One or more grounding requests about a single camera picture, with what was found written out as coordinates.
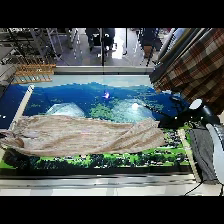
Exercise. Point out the checked shirt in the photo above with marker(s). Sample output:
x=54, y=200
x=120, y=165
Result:
x=200, y=66

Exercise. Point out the grey garment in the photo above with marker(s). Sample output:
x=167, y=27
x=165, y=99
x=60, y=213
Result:
x=201, y=150

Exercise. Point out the beige trousers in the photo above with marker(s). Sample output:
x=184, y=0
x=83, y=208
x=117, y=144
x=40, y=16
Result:
x=83, y=135

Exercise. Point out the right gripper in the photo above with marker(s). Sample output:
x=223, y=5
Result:
x=167, y=122

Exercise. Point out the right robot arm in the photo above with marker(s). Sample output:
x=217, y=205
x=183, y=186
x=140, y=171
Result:
x=201, y=112

